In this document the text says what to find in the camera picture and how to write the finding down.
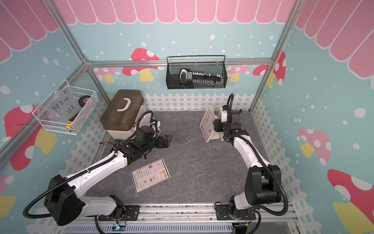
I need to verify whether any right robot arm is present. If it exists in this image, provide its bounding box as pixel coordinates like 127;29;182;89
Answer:
213;94;289;219

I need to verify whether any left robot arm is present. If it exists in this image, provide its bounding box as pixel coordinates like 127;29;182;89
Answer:
22;111;172;226

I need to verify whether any brown lid storage box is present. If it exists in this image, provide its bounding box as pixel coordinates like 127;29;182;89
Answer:
100;89;146;140

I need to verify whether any socket tool set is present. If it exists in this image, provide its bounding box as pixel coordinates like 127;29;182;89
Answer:
179;69;224;88

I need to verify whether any black tape roll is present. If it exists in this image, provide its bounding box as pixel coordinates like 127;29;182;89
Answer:
79;95;91;108

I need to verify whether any yellow black utility knife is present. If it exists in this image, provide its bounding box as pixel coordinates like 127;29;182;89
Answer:
66;113;80;131

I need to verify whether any small circuit board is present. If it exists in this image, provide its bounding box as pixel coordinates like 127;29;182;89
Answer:
112;224;126;232

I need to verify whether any clear plastic labelled bag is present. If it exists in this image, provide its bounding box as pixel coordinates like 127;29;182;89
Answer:
37;87;82;124

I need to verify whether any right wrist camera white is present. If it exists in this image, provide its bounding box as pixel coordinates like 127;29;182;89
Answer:
220;109;228;123

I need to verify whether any green handled tool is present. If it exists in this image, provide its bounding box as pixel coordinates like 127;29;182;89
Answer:
114;139;126;146

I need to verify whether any black mesh wall basket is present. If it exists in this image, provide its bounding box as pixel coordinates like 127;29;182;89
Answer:
166;55;228;90

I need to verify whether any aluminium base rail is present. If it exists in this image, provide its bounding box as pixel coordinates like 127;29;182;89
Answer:
52;203;304;234

